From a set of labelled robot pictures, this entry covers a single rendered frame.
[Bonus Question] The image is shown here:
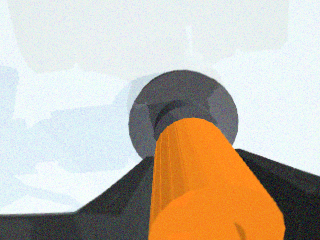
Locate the dark grey round pedestal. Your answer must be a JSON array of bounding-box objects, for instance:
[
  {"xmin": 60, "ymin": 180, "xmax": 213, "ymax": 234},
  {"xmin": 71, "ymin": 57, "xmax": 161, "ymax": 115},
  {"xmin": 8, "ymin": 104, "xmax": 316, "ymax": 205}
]
[{"xmin": 128, "ymin": 69, "xmax": 239, "ymax": 160}]

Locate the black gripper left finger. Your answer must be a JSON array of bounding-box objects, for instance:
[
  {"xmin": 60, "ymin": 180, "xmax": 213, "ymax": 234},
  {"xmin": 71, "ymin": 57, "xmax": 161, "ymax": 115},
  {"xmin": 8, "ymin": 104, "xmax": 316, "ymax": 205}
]
[{"xmin": 0, "ymin": 156, "xmax": 154, "ymax": 240}]

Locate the orange knob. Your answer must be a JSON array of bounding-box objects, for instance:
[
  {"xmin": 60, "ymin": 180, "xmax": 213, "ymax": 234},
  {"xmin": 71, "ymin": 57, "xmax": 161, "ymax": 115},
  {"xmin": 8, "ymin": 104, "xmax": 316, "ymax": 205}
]
[{"xmin": 148, "ymin": 118, "xmax": 285, "ymax": 240}]

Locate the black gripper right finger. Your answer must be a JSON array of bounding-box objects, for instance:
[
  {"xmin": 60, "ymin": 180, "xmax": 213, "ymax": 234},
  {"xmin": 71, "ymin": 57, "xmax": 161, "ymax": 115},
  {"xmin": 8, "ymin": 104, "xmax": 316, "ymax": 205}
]
[{"xmin": 234, "ymin": 149, "xmax": 320, "ymax": 240}]

